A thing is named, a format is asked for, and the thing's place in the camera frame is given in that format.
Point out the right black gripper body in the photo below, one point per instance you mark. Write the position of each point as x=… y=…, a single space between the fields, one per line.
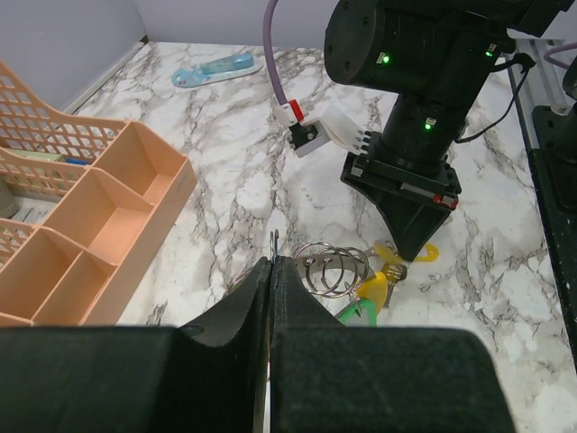
x=438 y=188

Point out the metal keyring with yellow grip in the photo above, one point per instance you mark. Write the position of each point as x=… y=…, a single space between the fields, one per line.
x=333 y=272

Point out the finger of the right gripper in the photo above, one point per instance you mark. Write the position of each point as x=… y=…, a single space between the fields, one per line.
x=412 y=219

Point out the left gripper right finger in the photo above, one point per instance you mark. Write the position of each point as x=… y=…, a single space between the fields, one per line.
x=327 y=377

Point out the blue packaged item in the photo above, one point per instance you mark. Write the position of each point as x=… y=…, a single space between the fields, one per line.
x=226 y=68

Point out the peach desk organizer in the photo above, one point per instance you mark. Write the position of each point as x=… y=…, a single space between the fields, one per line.
x=117 y=188

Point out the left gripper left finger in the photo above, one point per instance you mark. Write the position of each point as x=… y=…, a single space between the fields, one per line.
x=208 y=375

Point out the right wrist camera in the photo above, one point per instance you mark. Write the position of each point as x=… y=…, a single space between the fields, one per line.
x=328 y=125

